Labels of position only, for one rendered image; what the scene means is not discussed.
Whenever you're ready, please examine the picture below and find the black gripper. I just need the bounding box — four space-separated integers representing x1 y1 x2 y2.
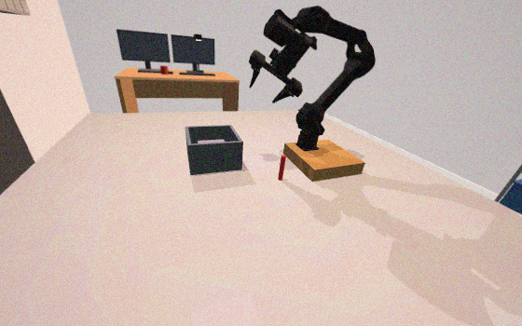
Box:
249 48 303 103

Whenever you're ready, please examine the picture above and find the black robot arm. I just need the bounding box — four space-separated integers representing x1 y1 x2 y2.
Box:
264 6 376 151

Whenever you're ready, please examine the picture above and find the red peg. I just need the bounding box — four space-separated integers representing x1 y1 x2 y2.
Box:
278 156 286 181

